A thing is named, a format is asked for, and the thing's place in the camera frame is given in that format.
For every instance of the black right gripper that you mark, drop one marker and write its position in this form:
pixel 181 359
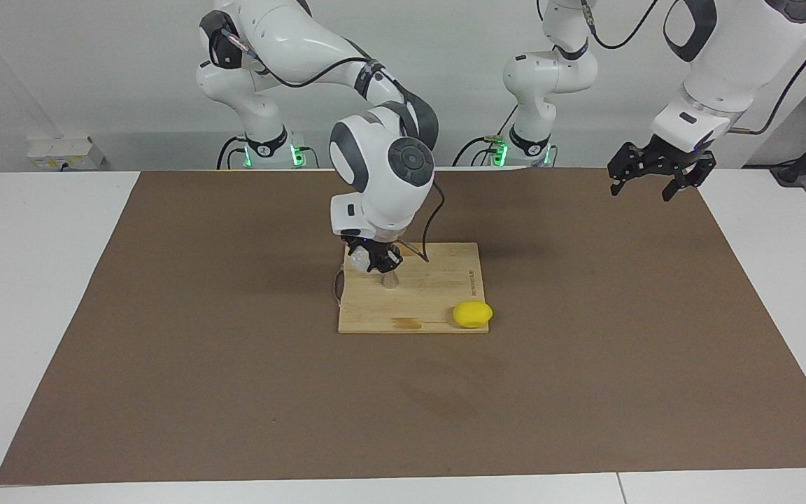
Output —
pixel 375 246

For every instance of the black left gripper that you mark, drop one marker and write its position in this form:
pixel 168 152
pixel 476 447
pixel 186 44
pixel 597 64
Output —
pixel 672 154

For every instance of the small clear plastic cup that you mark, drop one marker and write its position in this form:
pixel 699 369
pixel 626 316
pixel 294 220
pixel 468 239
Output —
pixel 359 261

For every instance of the metal double cone jigger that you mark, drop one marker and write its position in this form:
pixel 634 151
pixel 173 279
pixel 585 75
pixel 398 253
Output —
pixel 390 281

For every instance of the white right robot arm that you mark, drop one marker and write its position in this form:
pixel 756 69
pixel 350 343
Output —
pixel 375 168

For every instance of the wooden cutting board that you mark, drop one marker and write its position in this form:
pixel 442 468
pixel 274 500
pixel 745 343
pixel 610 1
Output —
pixel 438 294

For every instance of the yellow lemon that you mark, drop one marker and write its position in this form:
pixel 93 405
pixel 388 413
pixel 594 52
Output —
pixel 473 314

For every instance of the brown paper table mat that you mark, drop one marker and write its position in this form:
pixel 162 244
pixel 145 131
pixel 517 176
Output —
pixel 403 406

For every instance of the white wall power box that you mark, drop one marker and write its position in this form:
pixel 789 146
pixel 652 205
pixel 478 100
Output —
pixel 60 154

